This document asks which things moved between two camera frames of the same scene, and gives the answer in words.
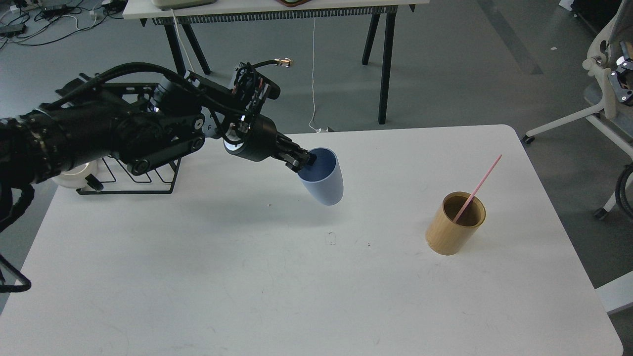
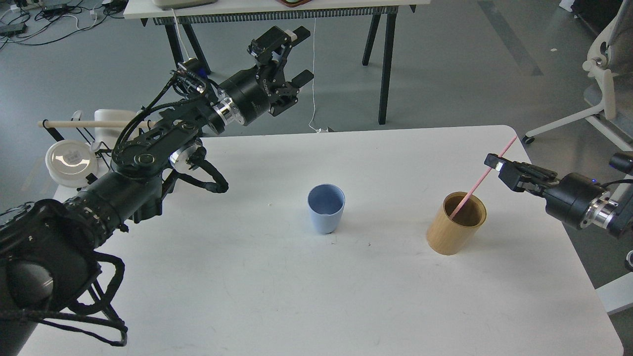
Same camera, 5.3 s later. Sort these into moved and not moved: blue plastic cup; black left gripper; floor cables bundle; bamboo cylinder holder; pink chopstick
Moved: blue plastic cup; pink chopstick; black left gripper
Not moved: floor cables bundle; bamboo cylinder holder
